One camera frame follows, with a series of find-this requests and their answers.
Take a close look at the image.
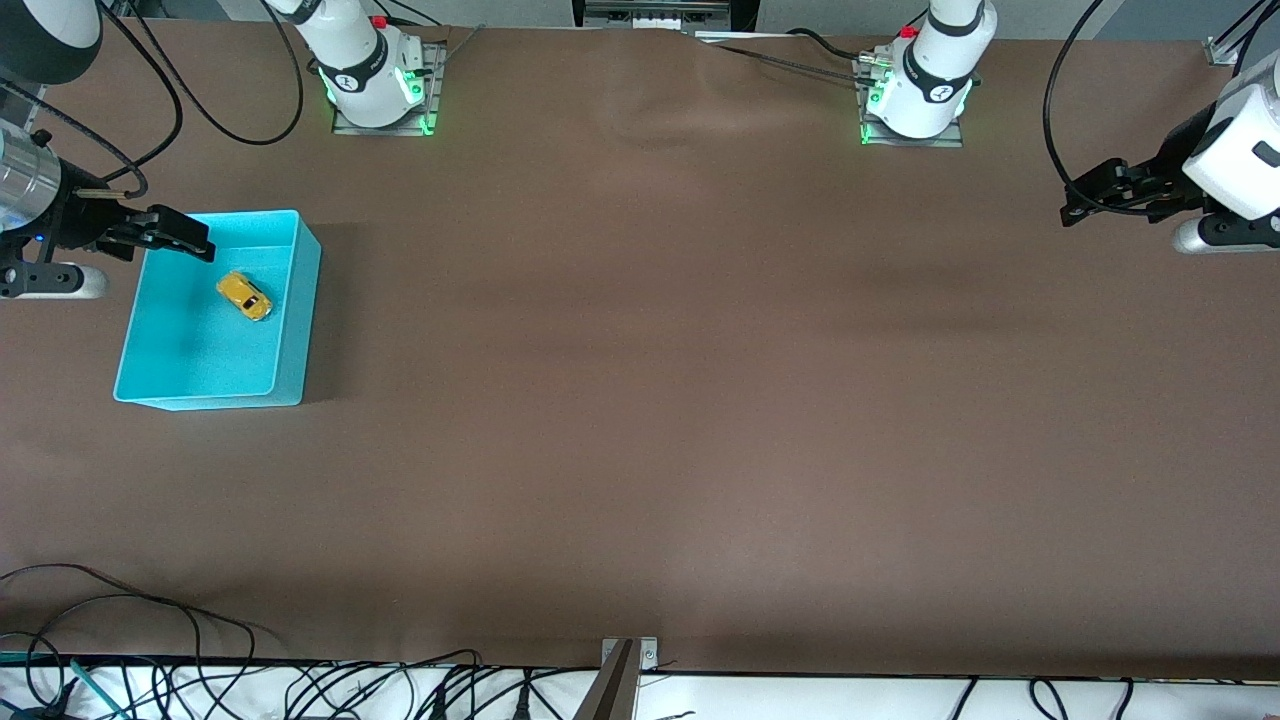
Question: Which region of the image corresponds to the yellow beetle toy car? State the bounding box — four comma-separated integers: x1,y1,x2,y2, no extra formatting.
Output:
215,270,273,322

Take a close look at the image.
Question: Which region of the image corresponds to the grey metal camera pole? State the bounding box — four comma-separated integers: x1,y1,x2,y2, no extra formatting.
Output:
575,638,641,720

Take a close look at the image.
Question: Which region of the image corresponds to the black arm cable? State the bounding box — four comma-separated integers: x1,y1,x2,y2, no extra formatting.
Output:
1043,0,1201,217
0,20,184,201
100,0,304,147

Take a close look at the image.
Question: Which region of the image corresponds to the black power strip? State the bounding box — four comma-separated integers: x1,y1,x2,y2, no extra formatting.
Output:
572,0,758,31

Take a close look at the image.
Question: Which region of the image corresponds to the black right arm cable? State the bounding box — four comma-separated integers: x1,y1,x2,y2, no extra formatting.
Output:
0,20,184,201
100,0,304,147

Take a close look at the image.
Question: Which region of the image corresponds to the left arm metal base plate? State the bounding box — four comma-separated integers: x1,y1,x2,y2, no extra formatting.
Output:
858,55,966,149

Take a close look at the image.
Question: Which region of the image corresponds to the teal plastic bin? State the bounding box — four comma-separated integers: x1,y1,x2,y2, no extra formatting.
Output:
113,209,323,411

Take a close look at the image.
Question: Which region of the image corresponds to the teal stick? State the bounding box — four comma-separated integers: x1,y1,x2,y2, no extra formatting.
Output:
68,658,131,720

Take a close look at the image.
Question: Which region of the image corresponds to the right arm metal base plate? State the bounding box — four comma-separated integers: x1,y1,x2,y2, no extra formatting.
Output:
332,40,448,136

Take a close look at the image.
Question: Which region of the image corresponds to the aluminium frame profile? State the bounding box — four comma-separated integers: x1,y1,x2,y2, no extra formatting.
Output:
1205,0,1280,66

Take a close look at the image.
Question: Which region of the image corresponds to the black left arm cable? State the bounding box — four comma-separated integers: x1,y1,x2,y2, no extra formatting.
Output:
1043,0,1201,217

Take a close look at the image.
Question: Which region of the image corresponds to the black base supply cable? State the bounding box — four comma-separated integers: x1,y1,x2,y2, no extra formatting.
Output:
700,28,881,86

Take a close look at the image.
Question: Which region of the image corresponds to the grey metal bracket plate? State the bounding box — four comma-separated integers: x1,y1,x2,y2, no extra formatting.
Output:
602,637,659,671

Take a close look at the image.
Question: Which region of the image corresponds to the thin dark looped cable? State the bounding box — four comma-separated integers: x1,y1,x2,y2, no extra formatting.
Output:
0,565,256,691

